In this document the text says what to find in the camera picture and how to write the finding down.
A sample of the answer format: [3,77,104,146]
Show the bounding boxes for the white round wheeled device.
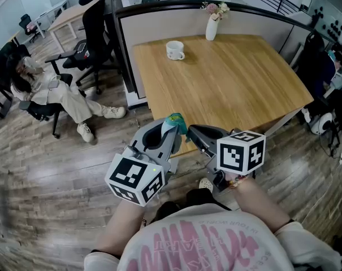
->
[301,107,334,136]

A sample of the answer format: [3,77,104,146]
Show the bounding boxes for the black chair with grey armrests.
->
[0,41,74,139]

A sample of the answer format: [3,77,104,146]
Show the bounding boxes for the black trousers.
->
[152,187,231,226]

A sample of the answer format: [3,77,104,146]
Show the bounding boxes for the beaded bracelet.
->
[228,175,249,190]

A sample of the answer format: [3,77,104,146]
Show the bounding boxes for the white clog shoe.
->
[198,177,214,193]

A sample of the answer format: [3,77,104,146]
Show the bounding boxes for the white shirt with pink print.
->
[84,203,342,271]

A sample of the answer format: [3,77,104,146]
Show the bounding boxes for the person's left forearm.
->
[96,199,146,256]

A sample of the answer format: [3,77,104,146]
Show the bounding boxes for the black mesh office chair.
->
[296,30,334,116]

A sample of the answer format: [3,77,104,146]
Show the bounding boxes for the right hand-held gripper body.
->
[206,128,266,193]

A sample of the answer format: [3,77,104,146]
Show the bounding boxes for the small black office chair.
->
[19,14,43,43]

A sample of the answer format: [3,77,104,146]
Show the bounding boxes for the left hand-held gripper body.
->
[105,145,178,208]

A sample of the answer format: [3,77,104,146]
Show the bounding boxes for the white ceramic vase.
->
[205,15,220,41]

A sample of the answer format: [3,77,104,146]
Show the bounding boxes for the pink and white flowers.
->
[201,1,231,22]

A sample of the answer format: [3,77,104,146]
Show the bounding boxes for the group of black wall objects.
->
[311,6,342,46]

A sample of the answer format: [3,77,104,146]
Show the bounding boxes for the black high-back office chair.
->
[45,0,122,95]

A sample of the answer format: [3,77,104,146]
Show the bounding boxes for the black floor cable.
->
[320,134,342,159]

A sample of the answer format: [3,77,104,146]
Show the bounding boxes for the white desk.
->
[26,0,70,39]

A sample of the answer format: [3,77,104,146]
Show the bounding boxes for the light wooden desk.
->
[47,4,88,53]

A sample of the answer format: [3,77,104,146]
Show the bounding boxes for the wooden table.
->
[111,0,334,108]

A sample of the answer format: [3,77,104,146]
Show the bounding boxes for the person's right forearm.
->
[226,171,292,233]

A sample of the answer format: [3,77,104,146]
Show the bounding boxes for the white ceramic cup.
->
[166,40,186,61]

